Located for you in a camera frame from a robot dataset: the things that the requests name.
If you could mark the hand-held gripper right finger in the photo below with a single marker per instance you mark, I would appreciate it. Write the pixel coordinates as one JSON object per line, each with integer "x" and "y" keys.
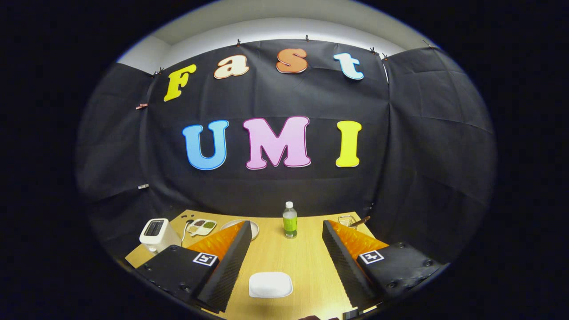
{"x": 344, "y": 266}

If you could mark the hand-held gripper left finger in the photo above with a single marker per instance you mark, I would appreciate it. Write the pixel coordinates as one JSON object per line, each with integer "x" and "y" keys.
{"x": 224, "y": 275}

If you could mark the white rounded square plate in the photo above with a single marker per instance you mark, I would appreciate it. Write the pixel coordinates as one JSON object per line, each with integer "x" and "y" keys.
{"x": 270, "y": 284}

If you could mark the white divided dish of beans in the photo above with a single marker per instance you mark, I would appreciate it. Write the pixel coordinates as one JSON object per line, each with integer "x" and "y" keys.
{"x": 202, "y": 226}

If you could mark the round white plate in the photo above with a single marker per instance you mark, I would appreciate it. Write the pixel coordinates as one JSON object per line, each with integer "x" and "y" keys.
{"x": 254, "y": 229}

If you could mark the green label plastic bottle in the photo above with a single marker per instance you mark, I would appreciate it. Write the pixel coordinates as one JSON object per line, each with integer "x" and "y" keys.
{"x": 290, "y": 224}

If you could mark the white toaster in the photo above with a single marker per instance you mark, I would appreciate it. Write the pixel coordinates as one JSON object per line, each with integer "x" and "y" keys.
{"x": 158, "y": 240}

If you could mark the black backdrop cloth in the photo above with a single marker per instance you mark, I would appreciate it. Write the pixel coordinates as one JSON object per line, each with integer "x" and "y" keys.
{"x": 275, "y": 98}

